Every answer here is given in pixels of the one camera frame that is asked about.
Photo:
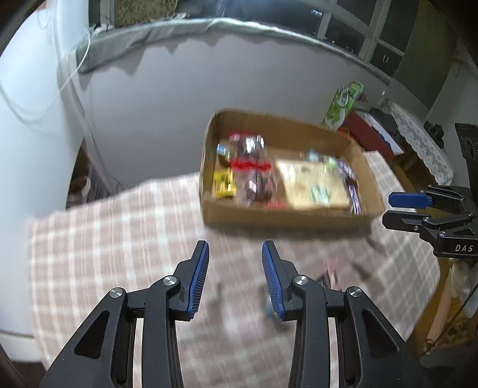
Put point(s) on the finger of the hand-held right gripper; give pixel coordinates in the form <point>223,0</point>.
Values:
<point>407,199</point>
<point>403,220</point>

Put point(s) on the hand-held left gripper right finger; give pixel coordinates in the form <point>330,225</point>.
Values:
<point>274,283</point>

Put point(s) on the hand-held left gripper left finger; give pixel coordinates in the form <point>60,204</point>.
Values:
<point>196,283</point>

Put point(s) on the cardboard box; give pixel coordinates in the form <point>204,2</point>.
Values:
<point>283,220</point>

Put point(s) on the large brown chocolate bar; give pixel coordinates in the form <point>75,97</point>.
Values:
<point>347,173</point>

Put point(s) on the date packet with red label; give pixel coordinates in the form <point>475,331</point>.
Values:
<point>261,188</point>

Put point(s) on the yellow foil candy packet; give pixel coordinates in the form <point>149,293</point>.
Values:
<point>224,182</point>

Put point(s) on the clear red-edged date packet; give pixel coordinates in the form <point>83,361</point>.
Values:
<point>250,147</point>

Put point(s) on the white lace cloth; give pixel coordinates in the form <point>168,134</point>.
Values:
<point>422,145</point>

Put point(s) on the small dark object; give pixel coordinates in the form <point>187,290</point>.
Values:
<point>435,132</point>

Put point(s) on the red box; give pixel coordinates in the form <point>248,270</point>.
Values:
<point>369,134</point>

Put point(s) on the black speaker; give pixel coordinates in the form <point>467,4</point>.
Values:
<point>468,143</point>

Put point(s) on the pink plaid blanket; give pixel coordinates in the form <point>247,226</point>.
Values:
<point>112,231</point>

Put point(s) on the clear plastic snack package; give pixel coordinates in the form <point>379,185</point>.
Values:
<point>302,182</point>

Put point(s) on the green printed carton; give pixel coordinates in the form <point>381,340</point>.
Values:
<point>343,104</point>

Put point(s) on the white appliance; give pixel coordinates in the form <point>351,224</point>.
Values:
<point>33,149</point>

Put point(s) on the grey cloth on sill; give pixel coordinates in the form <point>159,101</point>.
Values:
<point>149,33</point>

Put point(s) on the wooden frame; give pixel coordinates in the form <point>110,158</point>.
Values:
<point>448,309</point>

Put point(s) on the white window frame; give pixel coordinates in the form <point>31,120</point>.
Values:
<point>369,33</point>

